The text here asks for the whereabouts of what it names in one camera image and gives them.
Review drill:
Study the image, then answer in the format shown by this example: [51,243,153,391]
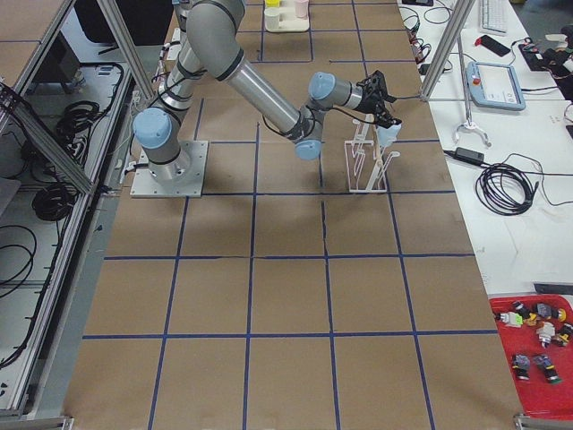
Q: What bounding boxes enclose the white wire cup rack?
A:
[344,114,400,194]

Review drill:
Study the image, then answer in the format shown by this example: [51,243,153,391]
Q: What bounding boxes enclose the cream serving tray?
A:
[271,7,310,33]

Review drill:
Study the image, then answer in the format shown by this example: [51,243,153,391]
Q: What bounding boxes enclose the teach pendant tablet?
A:
[466,61,526,111]

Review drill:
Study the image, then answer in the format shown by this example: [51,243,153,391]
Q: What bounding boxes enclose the aluminium frame post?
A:
[420,0,475,101]

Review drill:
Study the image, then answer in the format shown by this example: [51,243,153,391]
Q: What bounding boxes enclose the reacher grabber tool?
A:
[453,36,492,148]

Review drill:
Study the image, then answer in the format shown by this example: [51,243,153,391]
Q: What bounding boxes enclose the white plastic cup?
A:
[264,7,280,32]

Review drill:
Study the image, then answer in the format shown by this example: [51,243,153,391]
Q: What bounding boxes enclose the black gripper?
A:
[355,70,402,126]

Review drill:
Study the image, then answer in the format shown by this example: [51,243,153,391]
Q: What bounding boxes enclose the coiled black cable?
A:
[475,161,545,218]

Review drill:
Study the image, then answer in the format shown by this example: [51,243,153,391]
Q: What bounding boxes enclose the pink plastic cup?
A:
[294,0,309,19]

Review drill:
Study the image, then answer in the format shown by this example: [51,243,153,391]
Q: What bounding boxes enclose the red parts tray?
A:
[497,322,572,420]

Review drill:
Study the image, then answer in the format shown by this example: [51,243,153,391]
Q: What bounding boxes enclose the light blue plastic cup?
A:
[376,124,402,148]

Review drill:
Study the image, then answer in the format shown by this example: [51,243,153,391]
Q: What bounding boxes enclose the white keyboard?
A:
[478,0,508,35]

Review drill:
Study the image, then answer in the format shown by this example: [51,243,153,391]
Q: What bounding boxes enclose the black smartphone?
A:
[475,35,510,57]

